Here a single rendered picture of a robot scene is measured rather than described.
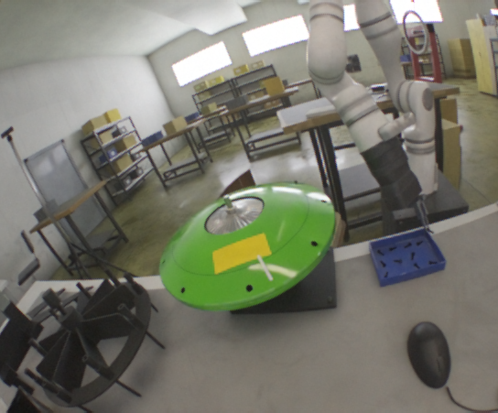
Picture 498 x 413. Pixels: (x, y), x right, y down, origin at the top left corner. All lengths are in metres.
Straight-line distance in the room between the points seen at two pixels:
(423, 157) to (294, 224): 0.48
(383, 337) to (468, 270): 0.20
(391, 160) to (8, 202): 5.08
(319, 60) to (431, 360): 0.46
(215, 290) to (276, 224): 0.12
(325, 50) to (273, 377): 0.51
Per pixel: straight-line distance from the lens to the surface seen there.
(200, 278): 0.32
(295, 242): 0.30
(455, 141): 2.13
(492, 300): 0.46
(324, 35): 0.44
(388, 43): 0.61
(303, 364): 0.38
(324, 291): 0.43
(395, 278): 0.43
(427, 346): 0.35
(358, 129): 0.41
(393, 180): 0.41
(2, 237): 4.90
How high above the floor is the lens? 1.27
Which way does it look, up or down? 27 degrees down
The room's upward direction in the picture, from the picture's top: 23 degrees counter-clockwise
